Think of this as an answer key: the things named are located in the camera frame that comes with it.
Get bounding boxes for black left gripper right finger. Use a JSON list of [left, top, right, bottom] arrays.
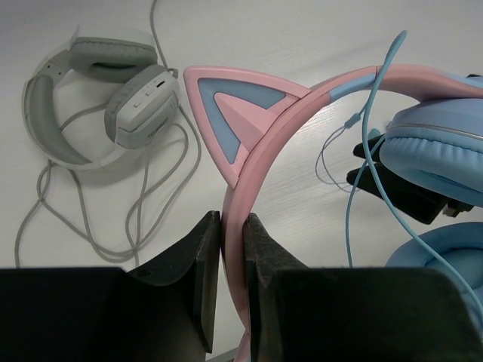
[[243, 214, 482, 361]]

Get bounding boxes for pink blue cat-ear headphones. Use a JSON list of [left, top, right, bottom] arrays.
[[183, 64, 482, 361]]

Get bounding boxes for grey white headphones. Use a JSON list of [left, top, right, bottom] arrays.
[[20, 24, 182, 176]]

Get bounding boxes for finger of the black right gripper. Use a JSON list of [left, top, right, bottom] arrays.
[[352, 133, 385, 163], [346, 167, 448, 223]]

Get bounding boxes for grey headphone cable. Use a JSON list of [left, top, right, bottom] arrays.
[[14, 0, 203, 269]]

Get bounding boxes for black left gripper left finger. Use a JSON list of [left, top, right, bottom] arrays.
[[1, 211, 220, 361]]

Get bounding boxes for light blue headphone cable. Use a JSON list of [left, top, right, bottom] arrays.
[[315, 30, 476, 299]]

